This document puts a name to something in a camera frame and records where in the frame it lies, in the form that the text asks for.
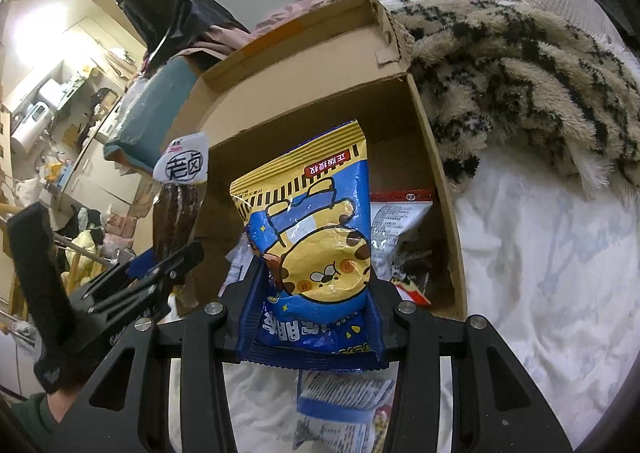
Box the yellow wooden rack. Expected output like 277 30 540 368
0 200 108 321

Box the teal wrapped package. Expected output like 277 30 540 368
104 57 198 171

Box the white bear print duvet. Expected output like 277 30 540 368
167 148 640 453

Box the brown cardboard box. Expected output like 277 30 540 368
187 0 468 321

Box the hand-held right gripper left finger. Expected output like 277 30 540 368
62 253 266 453

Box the white kitchen appliance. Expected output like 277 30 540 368
10 103 53 154

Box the white cabinet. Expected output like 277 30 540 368
55 133 146 218

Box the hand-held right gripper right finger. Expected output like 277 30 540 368
367 278 573 453

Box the long white red snack packet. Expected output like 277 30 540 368
369 189 436 284

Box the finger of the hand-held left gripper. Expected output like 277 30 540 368
82 240 206 329
67 248 158 306

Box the large brown cardboard carton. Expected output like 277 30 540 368
177 45 236 78

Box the striped fuzzy blanket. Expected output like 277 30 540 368
372 0 640 206

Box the red white cartoon snack packet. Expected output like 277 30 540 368
392 280 433 309

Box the blue white snack packet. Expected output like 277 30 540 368
295 368 396 453

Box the person's left forearm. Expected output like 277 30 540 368
10 390 71 453

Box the dark sausage packet white label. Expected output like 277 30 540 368
150 130 211 311

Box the yellow blue cartoon snack bag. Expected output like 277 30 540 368
230 120 386 374

